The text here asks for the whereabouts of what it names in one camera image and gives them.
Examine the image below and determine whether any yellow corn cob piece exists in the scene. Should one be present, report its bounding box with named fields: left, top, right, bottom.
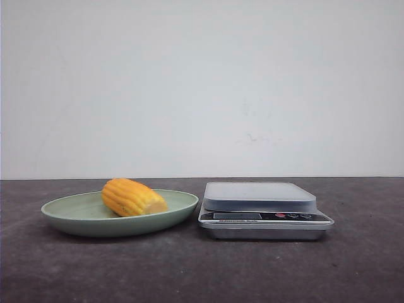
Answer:
left=101, top=178, right=168, bottom=217

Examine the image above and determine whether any silver digital kitchen scale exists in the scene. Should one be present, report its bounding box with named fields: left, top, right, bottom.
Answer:
left=198, top=182, right=334, bottom=240

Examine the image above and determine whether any light green plate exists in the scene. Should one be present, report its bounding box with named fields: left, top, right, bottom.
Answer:
left=41, top=189, right=199, bottom=237

